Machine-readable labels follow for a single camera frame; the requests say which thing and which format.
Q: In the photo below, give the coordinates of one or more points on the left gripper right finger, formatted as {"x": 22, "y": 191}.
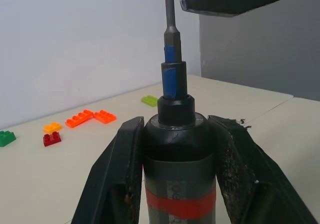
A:
{"x": 250, "y": 184}

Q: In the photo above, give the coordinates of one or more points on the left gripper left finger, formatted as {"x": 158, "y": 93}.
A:
{"x": 110, "y": 179}

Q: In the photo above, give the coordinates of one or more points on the thin metal screwdriver bit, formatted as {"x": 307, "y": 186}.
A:
{"x": 170, "y": 9}

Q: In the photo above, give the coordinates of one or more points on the grey red electric screwdriver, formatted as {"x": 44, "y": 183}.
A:
{"x": 175, "y": 146}

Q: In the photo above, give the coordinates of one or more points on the orange toy brick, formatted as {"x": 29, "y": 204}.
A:
{"x": 78, "y": 119}
{"x": 105, "y": 116}

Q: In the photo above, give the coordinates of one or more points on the grey partition panel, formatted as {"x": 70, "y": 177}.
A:
{"x": 262, "y": 54}

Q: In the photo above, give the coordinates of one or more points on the red toy brick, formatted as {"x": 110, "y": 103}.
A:
{"x": 52, "y": 139}

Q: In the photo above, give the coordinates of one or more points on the yellow toy brick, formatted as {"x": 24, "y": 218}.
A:
{"x": 52, "y": 127}

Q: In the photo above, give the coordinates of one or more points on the lime green toy brick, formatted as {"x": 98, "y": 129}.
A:
{"x": 149, "y": 100}

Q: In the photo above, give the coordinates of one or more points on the dark green toy brick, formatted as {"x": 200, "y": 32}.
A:
{"x": 6, "y": 139}

